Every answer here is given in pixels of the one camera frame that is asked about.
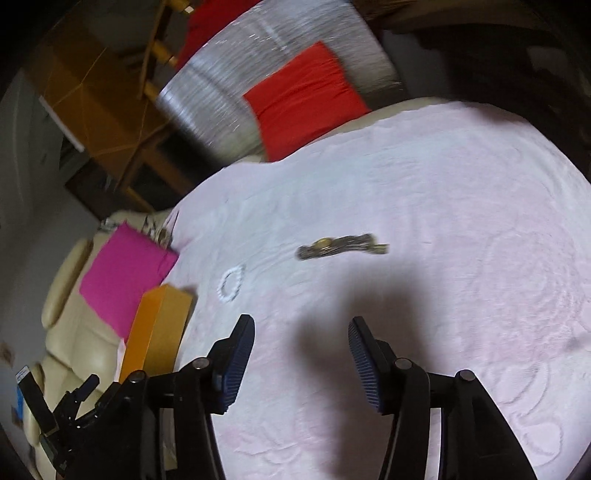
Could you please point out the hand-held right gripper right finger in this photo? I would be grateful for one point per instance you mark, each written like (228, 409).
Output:
(369, 364)

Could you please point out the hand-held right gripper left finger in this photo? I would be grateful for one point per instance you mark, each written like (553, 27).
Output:
(235, 364)

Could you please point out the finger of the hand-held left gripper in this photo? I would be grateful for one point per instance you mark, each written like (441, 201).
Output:
(34, 397)
(83, 390)

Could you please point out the orange box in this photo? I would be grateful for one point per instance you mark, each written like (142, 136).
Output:
(157, 323)

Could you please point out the magenta cloth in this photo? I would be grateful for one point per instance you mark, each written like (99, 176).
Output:
(124, 272)

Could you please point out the patterned fabric piece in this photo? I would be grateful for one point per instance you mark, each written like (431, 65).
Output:
(159, 233)

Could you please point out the pale pink towel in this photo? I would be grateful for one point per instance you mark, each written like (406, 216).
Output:
(461, 207)

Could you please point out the red cushion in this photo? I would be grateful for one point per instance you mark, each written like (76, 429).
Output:
(207, 23)
(304, 101)

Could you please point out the wooden table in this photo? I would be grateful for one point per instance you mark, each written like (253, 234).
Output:
(92, 92)

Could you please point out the wooden chair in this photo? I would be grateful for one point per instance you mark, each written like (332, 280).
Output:
(159, 48)

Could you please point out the dark wooden furniture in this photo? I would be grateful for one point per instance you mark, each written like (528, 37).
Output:
(508, 55)

